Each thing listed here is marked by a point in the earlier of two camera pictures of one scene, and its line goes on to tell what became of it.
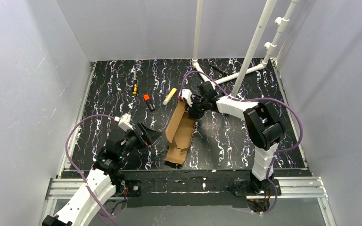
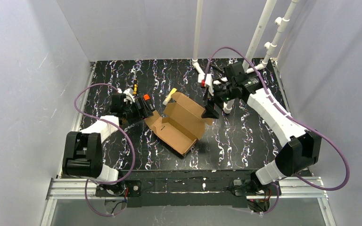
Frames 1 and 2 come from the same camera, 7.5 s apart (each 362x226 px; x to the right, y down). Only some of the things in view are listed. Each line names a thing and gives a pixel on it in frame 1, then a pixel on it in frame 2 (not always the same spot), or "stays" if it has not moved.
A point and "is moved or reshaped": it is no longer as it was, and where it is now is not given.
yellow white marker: [169, 96] stays
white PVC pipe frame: [280, 24] stays
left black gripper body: [141, 134] → [142, 106]
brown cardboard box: [179, 134] is moved or reshaped
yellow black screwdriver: [135, 92] stays
